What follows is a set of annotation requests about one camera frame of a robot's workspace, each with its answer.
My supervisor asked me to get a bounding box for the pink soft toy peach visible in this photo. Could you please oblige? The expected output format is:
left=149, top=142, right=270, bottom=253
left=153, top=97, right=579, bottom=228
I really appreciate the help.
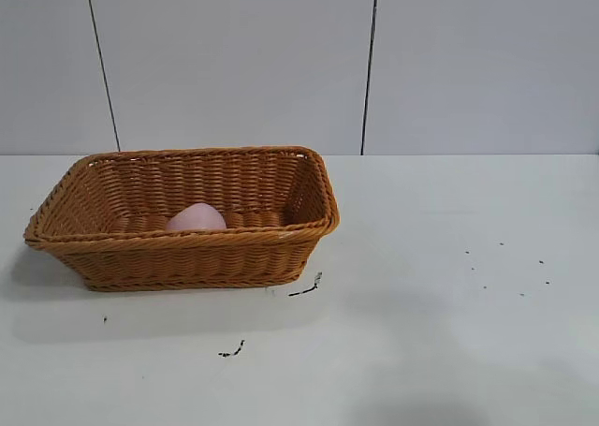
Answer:
left=164, top=202, right=228, bottom=233

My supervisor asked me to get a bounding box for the brown woven wicker basket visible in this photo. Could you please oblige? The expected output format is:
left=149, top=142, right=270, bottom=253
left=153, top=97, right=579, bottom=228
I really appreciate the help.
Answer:
left=23, top=145, right=342, bottom=292

